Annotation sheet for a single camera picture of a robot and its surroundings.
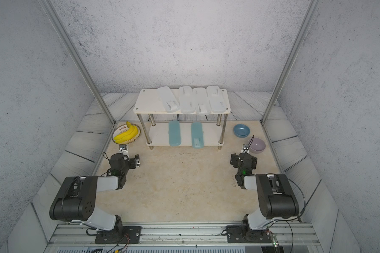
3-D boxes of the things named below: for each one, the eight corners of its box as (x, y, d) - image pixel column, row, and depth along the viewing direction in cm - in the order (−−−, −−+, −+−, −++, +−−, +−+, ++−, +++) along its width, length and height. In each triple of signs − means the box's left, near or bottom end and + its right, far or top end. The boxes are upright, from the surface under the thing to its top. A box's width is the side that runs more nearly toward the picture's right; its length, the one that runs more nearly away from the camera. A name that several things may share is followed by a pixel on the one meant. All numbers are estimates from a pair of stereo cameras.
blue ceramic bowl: (234, 138, 113) (236, 133, 110) (232, 128, 119) (233, 123, 116) (249, 137, 113) (251, 133, 109) (246, 128, 119) (248, 123, 116)
